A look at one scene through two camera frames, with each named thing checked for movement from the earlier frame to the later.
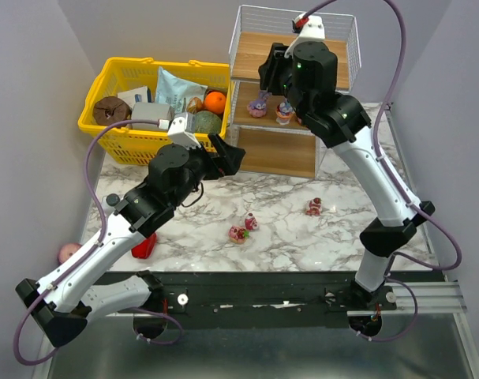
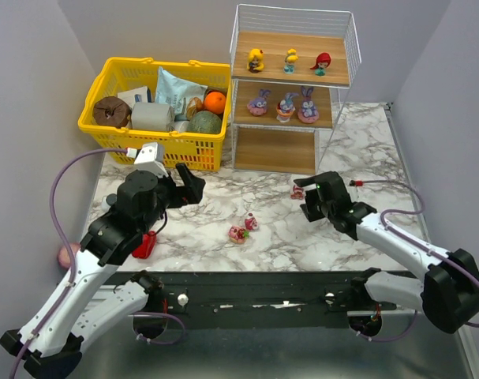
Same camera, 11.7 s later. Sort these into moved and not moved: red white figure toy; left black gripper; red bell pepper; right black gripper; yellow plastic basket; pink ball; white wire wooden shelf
Moved: left black gripper; right black gripper; red white figure toy
Not moved: red bell pepper; pink ball; white wire wooden shelf; yellow plastic basket
